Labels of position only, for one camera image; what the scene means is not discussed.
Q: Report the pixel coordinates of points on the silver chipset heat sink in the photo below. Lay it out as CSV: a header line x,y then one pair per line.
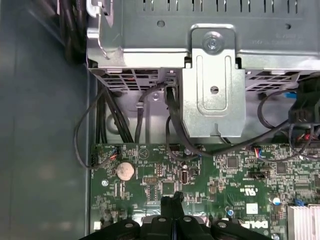
x,y
305,222

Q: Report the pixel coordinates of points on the black PC case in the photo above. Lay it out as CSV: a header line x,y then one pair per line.
x,y
37,125

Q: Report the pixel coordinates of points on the green motherboard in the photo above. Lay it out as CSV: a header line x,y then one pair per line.
x,y
220,175

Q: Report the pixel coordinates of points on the silver drive cage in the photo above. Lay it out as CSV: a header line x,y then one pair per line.
x,y
150,37

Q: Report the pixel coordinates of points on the round coin cell battery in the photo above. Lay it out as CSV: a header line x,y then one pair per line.
x,y
126,171

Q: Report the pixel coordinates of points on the silver cage bracket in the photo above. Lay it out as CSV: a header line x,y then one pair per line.
x,y
212,105

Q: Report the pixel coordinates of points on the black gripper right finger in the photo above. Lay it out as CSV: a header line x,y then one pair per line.
x,y
178,212

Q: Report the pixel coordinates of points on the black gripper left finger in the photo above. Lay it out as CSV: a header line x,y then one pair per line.
x,y
166,212

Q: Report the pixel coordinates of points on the silver internal USB port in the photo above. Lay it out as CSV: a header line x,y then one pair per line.
x,y
183,177

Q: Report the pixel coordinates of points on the black power plug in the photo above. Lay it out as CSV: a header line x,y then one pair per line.
x,y
305,105

